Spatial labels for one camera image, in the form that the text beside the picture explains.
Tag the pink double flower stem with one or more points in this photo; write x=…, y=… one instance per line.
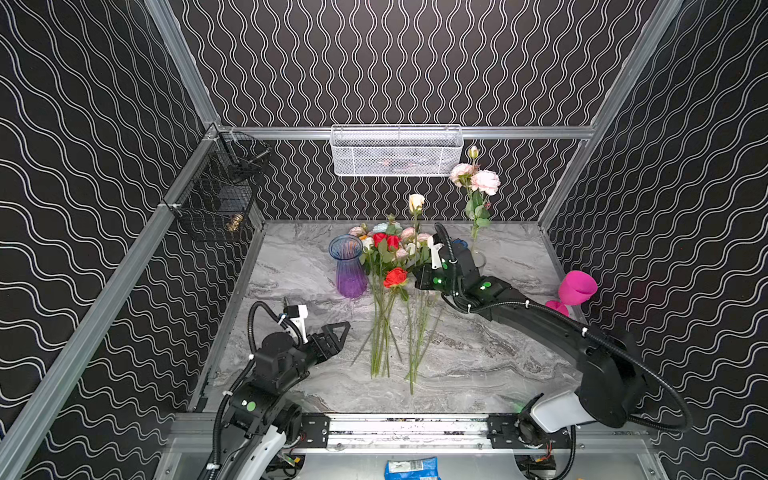
x=421, y=327

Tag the cream rose flower stem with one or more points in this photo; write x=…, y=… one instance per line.
x=416, y=206

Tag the frosted clear glass vase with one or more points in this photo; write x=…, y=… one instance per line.
x=479, y=259

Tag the magenta plastic goblet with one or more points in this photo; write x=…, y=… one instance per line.
x=576, y=288

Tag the red rose lower stem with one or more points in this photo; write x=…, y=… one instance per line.
x=388, y=290

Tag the red roses bunch stem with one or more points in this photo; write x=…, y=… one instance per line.
x=380, y=245

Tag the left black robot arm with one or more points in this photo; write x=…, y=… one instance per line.
x=255, y=421

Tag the white wire mesh basket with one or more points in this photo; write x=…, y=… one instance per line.
x=395, y=150

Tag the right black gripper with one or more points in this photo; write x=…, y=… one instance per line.
x=429, y=279

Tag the black wire basket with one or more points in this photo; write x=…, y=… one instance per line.
x=215, y=207

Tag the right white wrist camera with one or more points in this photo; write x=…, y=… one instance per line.
x=435, y=246

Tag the pink peony flower stem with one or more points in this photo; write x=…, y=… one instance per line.
x=477, y=186

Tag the purple blue glass vase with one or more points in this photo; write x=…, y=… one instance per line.
x=351, y=280

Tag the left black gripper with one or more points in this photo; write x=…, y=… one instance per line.
x=319, y=343

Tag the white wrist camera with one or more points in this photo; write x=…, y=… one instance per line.
x=294, y=321
x=435, y=246

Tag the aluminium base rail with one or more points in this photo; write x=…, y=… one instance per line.
x=449, y=433

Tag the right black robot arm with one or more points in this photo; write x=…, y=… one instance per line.
x=613, y=378

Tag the blue snack packet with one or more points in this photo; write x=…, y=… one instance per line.
x=417, y=469

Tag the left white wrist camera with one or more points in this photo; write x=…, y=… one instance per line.
x=294, y=321

